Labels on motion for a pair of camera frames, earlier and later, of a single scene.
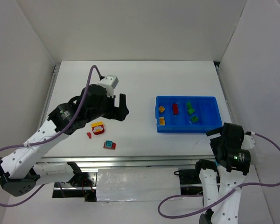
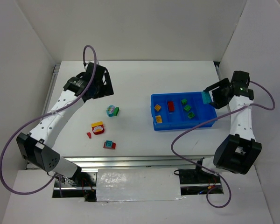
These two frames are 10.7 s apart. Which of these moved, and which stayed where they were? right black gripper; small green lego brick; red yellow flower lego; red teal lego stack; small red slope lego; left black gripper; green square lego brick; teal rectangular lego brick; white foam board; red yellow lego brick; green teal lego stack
Moved: left black gripper; teal rectangular lego brick; red yellow lego brick; small green lego brick; green teal lego stack; right black gripper; green square lego brick
Stayed: red yellow flower lego; white foam board; red teal lego stack; small red slope lego
